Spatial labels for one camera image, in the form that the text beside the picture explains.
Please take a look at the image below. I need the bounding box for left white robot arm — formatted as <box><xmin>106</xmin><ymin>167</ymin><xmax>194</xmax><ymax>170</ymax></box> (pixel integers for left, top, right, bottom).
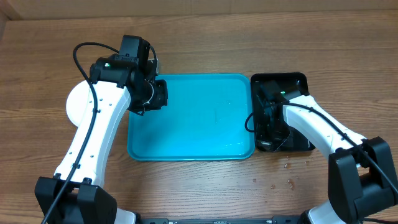
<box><xmin>35</xmin><ymin>55</ymin><xmax>167</xmax><ymax>223</ymax></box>

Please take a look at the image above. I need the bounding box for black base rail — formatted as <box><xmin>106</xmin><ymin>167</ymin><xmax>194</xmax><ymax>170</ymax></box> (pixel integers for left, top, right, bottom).
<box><xmin>136</xmin><ymin>215</ymin><xmax>305</xmax><ymax>224</ymax></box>

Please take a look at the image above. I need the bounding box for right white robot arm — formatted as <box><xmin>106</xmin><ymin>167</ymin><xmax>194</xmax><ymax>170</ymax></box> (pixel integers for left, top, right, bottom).
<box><xmin>252</xmin><ymin>91</ymin><xmax>397</xmax><ymax>223</ymax></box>

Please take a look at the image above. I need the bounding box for white round plate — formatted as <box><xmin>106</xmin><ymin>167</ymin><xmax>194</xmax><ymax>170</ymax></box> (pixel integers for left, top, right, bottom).
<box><xmin>66</xmin><ymin>81</ymin><xmax>90</xmax><ymax>127</ymax></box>

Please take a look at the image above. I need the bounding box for black plastic water tray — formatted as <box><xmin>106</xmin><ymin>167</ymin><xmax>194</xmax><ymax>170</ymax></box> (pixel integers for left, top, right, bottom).
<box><xmin>251</xmin><ymin>72</ymin><xmax>315</xmax><ymax>151</ymax></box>

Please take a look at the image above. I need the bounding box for teal plastic tray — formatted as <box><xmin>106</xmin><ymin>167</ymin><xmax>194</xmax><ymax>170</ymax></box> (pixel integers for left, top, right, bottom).
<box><xmin>127</xmin><ymin>73</ymin><xmax>255</xmax><ymax>161</ymax></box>

